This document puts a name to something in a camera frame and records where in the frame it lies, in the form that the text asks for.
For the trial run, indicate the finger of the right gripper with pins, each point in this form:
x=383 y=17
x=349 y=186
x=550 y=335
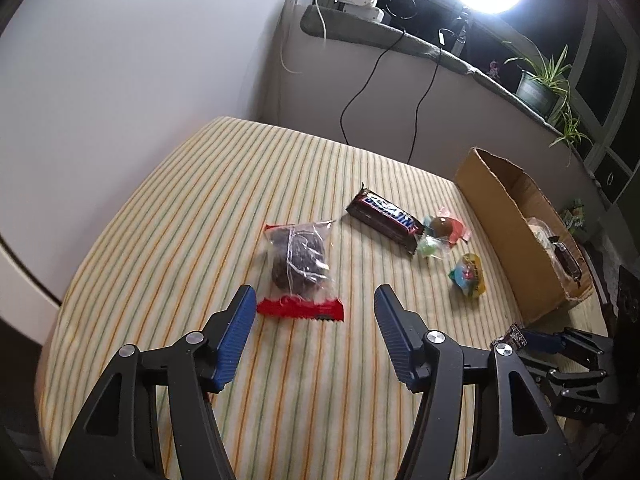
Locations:
x=543 y=342

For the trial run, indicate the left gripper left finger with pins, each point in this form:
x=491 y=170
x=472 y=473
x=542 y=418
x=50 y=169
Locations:
x=116 y=434

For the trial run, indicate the dark brown small candy packet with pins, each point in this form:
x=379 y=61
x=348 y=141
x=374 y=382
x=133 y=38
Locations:
x=513 y=336

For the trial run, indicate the Snickers bar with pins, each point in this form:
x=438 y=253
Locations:
x=568 y=262
x=386 y=218

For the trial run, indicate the yellow jelly cup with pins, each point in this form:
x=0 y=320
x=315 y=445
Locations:
x=468 y=275

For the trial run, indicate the sandwich bread pack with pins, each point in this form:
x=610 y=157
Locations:
x=541 y=231

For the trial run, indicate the pink candy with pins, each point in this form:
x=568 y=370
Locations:
x=461 y=231

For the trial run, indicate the small clear green jelly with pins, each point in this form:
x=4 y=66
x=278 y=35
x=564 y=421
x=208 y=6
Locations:
x=430 y=247

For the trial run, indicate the red clear bag dark snack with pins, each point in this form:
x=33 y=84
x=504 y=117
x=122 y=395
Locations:
x=301 y=279

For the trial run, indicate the open cardboard box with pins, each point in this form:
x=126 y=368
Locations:
x=504 y=199

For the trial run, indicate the brown chocolate egg candy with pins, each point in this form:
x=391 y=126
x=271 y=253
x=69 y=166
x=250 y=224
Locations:
x=442 y=227

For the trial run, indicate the striped yellow table cloth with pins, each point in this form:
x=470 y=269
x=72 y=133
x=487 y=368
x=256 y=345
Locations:
x=407 y=386

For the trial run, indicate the potted spider plant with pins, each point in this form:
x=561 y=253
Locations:
x=545 y=88

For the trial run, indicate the black light tripod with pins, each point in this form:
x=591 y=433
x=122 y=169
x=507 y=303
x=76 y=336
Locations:
x=453 y=37

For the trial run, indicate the grey window sill pad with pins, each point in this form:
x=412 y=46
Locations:
x=405 y=98

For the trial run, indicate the white power strip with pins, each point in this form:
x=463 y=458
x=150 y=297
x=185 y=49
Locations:
x=366 y=9

